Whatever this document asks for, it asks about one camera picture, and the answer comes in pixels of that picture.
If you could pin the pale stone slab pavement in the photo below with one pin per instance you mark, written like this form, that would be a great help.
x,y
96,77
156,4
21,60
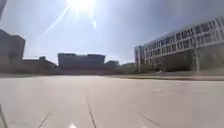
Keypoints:
x,y
113,100

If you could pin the large white office building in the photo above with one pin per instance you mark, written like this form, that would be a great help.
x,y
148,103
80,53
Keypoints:
x,y
180,43

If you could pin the small grey building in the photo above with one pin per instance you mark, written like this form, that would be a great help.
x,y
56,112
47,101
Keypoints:
x,y
112,64

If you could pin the tall dark building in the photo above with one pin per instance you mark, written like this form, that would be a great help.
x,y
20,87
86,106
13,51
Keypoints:
x,y
11,50

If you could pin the dark wide block building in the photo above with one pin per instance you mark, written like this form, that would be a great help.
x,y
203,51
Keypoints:
x,y
81,61

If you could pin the dark stone kerb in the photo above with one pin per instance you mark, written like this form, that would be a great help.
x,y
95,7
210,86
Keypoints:
x,y
173,78

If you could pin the raised pale ground strip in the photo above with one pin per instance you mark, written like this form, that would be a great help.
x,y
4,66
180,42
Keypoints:
x,y
193,74

